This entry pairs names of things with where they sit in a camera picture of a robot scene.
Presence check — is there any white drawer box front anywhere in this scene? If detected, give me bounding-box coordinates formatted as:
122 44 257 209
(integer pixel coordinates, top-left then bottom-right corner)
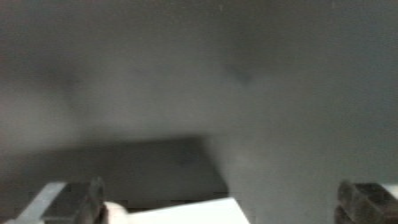
106 197 251 224

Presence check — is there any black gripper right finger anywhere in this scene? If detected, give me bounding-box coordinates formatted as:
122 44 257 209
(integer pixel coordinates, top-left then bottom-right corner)
335 181 398 224

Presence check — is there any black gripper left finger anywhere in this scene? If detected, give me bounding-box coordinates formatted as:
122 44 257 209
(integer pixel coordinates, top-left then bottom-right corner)
17 178 109 224

